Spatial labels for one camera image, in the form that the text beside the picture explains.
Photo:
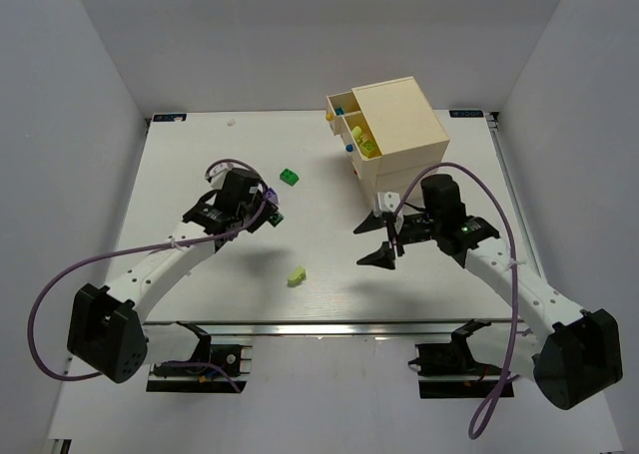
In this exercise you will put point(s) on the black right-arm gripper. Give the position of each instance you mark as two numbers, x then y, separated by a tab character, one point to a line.
392	233

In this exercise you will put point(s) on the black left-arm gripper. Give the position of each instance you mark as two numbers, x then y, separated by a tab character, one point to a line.
265	210

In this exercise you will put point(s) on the dark green lego front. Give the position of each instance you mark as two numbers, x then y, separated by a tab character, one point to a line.
276	219

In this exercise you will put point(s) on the lime green lego front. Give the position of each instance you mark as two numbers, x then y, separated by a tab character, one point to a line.
297	276

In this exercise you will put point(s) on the lime green small lego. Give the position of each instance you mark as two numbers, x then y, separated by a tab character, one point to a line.
368	150

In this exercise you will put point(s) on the cream plastic drawer cabinet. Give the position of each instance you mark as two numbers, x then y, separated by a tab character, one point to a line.
408	132

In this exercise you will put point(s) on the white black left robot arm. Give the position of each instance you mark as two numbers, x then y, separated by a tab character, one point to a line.
108	330

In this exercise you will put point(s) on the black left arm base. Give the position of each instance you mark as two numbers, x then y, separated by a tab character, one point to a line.
185	358

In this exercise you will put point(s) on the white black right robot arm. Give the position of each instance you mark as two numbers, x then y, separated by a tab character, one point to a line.
570	353

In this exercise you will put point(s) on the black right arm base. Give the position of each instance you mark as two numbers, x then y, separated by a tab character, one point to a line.
448	370

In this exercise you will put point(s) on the purple square lego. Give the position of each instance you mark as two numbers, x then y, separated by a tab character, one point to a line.
272	196

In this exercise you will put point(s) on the dark green sloped lego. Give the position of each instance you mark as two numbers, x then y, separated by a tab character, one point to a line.
289	177

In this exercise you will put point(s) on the black table label left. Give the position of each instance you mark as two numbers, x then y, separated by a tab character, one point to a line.
169	118

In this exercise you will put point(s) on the black table label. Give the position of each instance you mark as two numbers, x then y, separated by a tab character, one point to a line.
169	118
461	113

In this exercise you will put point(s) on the black table label right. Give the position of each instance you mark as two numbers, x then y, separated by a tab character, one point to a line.
461	113

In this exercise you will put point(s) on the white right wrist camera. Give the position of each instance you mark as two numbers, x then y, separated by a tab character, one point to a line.
385	202

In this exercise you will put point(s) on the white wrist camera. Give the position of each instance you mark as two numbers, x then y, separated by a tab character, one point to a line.
215	176
385	202

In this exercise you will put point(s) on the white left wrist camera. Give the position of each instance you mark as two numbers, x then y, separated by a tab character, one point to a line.
215	176

